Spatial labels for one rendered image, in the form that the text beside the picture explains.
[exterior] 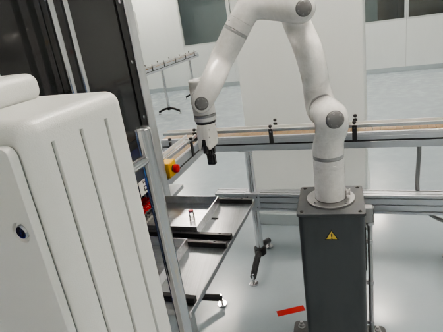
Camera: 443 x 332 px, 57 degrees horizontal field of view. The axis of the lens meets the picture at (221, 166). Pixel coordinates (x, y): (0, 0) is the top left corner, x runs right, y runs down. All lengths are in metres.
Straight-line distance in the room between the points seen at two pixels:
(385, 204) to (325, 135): 1.07
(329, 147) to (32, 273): 1.24
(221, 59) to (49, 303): 1.09
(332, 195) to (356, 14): 1.47
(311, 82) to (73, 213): 1.17
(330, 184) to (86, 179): 1.24
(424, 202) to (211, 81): 1.51
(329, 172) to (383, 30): 7.87
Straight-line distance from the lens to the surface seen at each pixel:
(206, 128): 1.51
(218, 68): 1.44
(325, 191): 1.65
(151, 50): 10.68
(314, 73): 1.52
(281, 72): 2.91
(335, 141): 1.57
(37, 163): 0.47
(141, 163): 0.62
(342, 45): 2.84
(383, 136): 2.32
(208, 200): 1.75
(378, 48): 9.41
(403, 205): 2.52
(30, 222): 0.49
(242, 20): 1.46
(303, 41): 1.52
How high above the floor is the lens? 1.62
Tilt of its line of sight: 20 degrees down
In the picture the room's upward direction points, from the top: 9 degrees counter-clockwise
